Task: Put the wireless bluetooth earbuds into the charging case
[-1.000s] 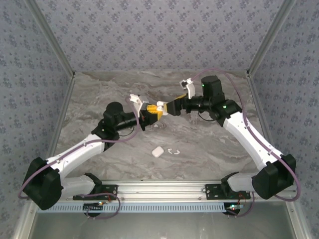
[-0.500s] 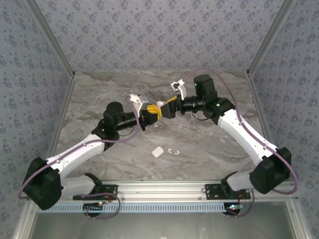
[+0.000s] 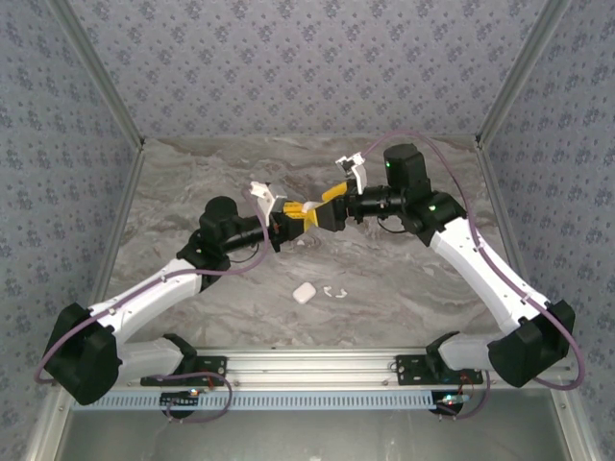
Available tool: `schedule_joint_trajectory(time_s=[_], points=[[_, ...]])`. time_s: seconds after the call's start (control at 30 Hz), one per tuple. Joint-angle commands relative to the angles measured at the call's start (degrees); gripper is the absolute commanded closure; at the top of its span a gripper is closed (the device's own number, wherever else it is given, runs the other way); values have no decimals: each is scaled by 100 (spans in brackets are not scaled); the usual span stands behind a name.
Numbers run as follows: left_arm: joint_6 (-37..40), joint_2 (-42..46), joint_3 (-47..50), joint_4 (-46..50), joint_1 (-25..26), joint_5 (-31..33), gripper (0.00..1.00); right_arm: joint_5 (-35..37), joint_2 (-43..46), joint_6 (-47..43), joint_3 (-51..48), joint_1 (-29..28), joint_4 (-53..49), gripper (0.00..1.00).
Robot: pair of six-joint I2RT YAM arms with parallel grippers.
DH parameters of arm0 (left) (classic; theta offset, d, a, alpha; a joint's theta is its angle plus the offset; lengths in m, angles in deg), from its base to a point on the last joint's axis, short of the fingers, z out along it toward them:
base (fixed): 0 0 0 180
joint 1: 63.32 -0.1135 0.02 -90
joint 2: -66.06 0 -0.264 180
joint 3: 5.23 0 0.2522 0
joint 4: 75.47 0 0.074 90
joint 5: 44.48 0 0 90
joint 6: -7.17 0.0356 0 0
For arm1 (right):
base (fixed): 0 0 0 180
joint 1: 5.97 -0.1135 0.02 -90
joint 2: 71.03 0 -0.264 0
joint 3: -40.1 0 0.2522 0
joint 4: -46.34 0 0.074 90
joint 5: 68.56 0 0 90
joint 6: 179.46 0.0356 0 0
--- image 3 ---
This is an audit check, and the left black controller board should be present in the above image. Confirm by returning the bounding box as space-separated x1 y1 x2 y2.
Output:
160 389 201 419

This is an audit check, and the black controller board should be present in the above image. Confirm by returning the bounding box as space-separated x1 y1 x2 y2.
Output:
160 389 201 419
434 391 470 417

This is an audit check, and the right black controller board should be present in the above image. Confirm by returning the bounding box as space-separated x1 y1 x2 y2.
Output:
434 391 470 417

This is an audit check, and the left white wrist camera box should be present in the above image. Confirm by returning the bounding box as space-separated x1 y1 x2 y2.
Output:
248 181 289 220

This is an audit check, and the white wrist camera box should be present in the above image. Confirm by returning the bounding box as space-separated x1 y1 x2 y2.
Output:
334 152 369 196
248 181 289 220

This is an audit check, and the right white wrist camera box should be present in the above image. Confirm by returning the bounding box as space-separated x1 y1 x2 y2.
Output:
334 152 369 196

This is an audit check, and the aluminium table side rail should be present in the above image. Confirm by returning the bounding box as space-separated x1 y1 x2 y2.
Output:
478 141 552 350
71 143 147 354

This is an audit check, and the long aluminium mounting rail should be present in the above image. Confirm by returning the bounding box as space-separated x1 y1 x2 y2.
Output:
51 349 576 390

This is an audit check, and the aluminium corner post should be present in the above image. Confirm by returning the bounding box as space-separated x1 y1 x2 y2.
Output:
474 0 576 150
47 0 147 151

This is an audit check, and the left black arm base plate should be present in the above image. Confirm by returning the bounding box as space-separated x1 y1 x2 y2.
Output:
140 355 228 387

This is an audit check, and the slotted pale blue cable duct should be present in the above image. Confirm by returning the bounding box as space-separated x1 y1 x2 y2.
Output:
95 389 441 412

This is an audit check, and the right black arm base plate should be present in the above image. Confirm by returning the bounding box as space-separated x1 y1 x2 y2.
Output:
395 354 484 386

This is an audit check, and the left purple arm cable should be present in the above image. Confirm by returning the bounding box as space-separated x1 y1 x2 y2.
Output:
34 189 270 425

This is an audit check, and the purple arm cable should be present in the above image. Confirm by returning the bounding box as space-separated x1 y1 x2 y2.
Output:
34 189 270 425
360 129 586 422

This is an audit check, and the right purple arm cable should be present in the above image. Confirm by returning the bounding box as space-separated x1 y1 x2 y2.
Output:
360 129 586 422

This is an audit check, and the aluminium frame leg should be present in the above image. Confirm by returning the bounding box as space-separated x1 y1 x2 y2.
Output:
550 388 597 461
23 391 73 461

